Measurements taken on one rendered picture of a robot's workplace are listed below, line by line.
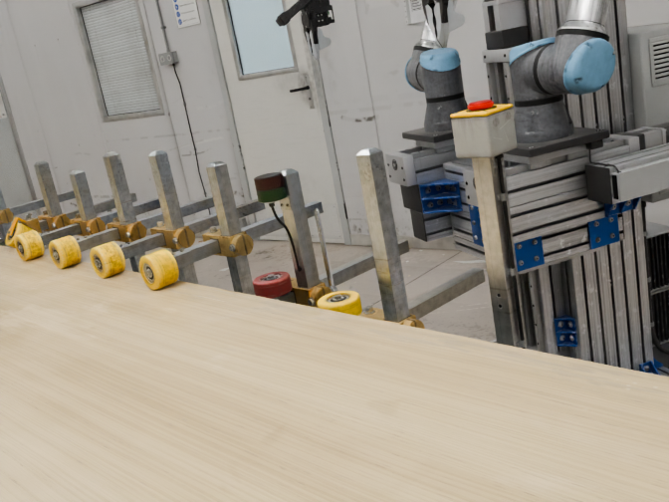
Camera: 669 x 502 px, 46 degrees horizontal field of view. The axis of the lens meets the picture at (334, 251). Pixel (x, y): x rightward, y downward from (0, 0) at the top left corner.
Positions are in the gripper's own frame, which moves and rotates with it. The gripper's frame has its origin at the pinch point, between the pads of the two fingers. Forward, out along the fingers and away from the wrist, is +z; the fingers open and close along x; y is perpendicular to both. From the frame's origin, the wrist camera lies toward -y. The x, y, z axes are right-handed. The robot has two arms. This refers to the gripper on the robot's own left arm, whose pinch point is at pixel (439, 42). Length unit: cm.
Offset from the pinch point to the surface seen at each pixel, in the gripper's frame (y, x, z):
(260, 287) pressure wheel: -46, 4, 42
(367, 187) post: -27.3, -17.7, 22.2
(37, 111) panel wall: -98, 646, 13
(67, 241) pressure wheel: -83, 69, 35
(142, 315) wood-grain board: -71, 7, 42
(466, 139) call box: -18.7, -41.4, 13.7
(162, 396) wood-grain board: -72, -37, 42
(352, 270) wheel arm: -23, 14, 47
